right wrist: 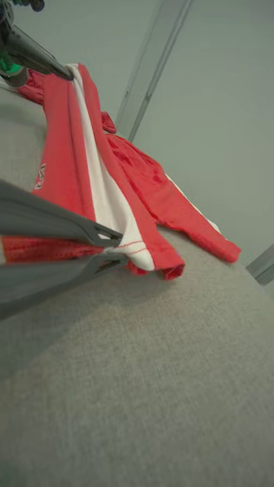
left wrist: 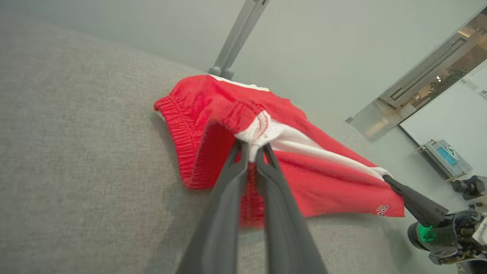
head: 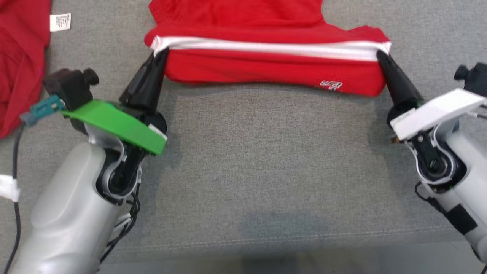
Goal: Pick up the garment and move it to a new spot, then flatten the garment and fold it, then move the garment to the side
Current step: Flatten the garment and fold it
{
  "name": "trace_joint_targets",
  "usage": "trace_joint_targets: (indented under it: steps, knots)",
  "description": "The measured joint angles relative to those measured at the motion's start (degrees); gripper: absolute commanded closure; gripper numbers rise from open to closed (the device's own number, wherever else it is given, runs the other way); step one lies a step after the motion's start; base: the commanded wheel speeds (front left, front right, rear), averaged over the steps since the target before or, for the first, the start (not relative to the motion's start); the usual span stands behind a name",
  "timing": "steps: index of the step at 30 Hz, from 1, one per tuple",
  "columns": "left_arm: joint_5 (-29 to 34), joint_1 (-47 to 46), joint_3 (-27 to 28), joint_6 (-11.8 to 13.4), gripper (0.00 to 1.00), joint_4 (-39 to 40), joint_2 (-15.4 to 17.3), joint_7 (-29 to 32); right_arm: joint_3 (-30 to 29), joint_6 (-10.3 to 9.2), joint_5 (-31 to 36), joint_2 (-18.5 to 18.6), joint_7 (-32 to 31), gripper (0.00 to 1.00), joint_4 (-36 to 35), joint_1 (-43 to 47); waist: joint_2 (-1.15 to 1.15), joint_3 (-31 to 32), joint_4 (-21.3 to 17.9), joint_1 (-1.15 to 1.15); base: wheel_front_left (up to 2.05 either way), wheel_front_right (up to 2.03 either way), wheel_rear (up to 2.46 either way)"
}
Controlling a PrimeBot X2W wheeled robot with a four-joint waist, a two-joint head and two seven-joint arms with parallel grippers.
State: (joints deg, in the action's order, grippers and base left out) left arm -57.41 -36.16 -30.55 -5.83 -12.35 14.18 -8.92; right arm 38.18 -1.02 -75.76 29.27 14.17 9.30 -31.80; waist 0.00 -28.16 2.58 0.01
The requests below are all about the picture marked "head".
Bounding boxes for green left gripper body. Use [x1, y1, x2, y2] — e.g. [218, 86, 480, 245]
[61, 100, 167, 155]

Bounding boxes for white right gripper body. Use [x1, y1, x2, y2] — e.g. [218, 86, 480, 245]
[390, 89, 487, 140]

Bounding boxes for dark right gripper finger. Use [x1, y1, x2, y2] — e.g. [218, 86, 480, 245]
[382, 51, 423, 104]
[377, 51, 409, 111]

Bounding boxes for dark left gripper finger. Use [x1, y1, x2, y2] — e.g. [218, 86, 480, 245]
[137, 49, 170, 111]
[120, 51, 160, 105]

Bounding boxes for red shorts with white stripe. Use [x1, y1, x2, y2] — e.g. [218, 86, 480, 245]
[145, 0, 392, 97]

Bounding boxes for red t-shirt with white sleeves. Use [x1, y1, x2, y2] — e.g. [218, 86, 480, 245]
[0, 0, 72, 139]

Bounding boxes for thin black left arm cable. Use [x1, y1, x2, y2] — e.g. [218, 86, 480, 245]
[100, 188, 142, 265]

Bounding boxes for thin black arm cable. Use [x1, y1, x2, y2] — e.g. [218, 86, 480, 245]
[100, 188, 142, 265]
[414, 182, 447, 215]

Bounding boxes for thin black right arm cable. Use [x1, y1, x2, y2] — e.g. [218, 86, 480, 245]
[414, 182, 447, 215]

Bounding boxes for black right arm strap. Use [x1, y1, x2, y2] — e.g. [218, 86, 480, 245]
[445, 205, 479, 235]

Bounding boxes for white cable tape wrap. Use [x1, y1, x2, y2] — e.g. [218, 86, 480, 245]
[0, 174, 20, 202]

